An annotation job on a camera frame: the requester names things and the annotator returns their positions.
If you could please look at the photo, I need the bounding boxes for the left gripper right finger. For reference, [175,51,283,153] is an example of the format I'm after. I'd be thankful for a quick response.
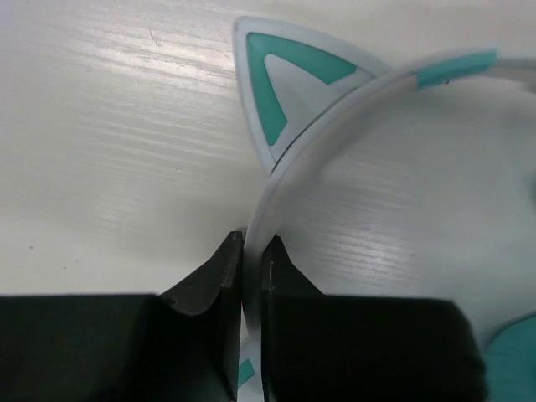
[261,238,488,401]

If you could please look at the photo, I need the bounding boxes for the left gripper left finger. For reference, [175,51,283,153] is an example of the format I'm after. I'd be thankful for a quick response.
[1,231,243,401]

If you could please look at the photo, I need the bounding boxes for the teal cat-ear headphones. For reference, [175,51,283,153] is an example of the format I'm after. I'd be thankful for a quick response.
[234,18,535,401]

